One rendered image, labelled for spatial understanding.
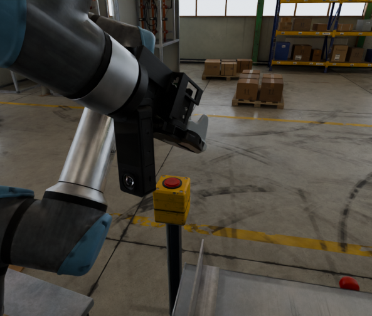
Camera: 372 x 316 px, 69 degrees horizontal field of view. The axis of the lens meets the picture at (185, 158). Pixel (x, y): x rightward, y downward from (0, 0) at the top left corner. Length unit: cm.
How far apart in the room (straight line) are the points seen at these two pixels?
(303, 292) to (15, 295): 57
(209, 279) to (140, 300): 105
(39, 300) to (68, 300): 6
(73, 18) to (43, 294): 57
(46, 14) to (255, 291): 49
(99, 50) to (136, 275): 147
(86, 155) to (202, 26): 833
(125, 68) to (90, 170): 28
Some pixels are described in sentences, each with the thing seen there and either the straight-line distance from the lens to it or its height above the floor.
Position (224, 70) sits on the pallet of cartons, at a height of 21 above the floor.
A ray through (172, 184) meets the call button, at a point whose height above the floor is 91.
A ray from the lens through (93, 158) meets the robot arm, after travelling 53.
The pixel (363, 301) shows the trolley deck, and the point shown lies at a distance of 59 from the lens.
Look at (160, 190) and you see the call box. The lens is 65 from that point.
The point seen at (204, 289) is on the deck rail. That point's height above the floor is 85.
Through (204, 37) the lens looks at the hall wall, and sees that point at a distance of 877.
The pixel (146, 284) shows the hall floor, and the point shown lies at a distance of 161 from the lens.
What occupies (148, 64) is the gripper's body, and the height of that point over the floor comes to 122.
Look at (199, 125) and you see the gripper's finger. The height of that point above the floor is 112.
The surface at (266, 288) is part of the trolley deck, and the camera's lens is 54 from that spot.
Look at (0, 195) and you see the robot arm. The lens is 54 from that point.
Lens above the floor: 127
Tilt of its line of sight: 28 degrees down
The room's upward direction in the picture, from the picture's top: straight up
